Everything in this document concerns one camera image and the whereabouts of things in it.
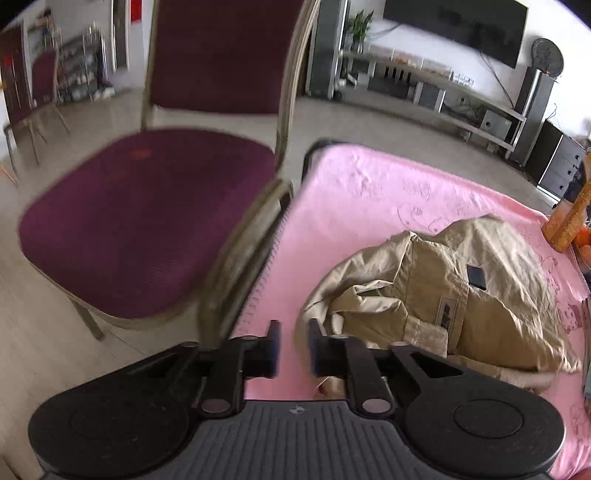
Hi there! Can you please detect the orange juice bottle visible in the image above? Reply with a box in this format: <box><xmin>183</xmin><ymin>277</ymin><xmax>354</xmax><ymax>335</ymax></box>
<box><xmin>542</xmin><ymin>151</ymin><xmax>590</xmax><ymax>253</ymax></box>

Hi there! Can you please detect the grey tv console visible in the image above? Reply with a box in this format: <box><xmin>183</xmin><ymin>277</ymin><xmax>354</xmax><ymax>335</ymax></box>
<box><xmin>335</xmin><ymin>50</ymin><xmax>526</xmax><ymax>157</ymax></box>

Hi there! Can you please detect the orange fruit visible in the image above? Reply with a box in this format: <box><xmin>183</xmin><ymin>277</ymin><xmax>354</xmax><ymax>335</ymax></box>
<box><xmin>573</xmin><ymin>225</ymin><xmax>591</xmax><ymax>270</ymax></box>

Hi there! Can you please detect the beige khaki jacket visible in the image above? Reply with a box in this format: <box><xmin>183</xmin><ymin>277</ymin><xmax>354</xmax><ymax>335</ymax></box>
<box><xmin>294</xmin><ymin>216</ymin><xmax>582</xmax><ymax>392</ymax></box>

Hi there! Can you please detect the potted green plant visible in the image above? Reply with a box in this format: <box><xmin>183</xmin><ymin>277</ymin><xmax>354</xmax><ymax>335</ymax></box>
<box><xmin>348</xmin><ymin>10</ymin><xmax>374</xmax><ymax>53</ymax></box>

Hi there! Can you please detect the pink patterned bed sheet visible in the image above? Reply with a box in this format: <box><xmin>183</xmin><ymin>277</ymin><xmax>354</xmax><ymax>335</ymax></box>
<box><xmin>235</xmin><ymin>145</ymin><xmax>588</xmax><ymax>479</ymax></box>

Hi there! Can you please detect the black tower speaker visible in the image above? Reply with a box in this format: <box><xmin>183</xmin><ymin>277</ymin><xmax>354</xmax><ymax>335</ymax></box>
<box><xmin>510</xmin><ymin>66</ymin><xmax>555</xmax><ymax>166</ymax></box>

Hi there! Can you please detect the black wall television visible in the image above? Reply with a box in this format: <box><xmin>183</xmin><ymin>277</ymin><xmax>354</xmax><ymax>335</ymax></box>
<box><xmin>384</xmin><ymin>0</ymin><xmax>528</xmax><ymax>68</ymax></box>

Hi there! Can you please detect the maroon cushioned chair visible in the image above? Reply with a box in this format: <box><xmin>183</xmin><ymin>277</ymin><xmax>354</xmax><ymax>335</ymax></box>
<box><xmin>19</xmin><ymin>1</ymin><xmax>318</xmax><ymax>347</ymax></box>

